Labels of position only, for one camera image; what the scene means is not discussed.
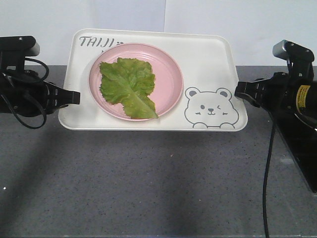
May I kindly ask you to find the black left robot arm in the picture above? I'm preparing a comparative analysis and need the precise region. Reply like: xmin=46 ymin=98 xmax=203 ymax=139
xmin=0 ymin=73 xmax=80 ymax=117

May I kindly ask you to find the cream bear serving tray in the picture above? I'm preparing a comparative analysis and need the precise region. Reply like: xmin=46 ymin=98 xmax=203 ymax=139
xmin=58 ymin=29 xmax=248 ymax=132

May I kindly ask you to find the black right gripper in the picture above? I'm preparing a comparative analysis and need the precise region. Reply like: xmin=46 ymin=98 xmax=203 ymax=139
xmin=234 ymin=72 xmax=299 ymax=113

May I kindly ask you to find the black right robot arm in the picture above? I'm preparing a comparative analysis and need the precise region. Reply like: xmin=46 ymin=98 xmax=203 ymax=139
xmin=235 ymin=72 xmax=317 ymax=119

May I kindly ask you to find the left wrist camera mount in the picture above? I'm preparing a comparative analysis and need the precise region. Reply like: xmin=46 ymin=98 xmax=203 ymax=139
xmin=0 ymin=36 xmax=40 ymax=72

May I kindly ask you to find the green lettuce leaf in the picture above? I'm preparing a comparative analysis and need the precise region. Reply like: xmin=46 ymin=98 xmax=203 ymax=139
xmin=99 ymin=58 xmax=158 ymax=119

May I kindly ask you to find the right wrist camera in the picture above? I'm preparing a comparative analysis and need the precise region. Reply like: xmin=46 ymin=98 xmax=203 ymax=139
xmin=272 ymin=40 xmax=315 ymax=82

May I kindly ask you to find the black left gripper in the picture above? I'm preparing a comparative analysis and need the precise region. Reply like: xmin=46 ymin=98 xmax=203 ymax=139
xmin=4 ymin=70 xmax=81 ymax=117

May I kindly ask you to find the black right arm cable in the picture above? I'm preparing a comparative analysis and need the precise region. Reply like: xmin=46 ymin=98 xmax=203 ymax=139
xmin=262 ymin=57 xmax=293 ymax=238

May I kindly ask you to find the black glass gas stove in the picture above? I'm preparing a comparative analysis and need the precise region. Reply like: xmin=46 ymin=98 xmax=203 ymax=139
xmin=271 ymin=113 xmax=317 ymax=193

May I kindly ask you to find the white paper on wall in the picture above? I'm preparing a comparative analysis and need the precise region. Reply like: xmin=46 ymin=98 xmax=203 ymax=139
xmin=92 ymin=0 xmax=166 ymax=32

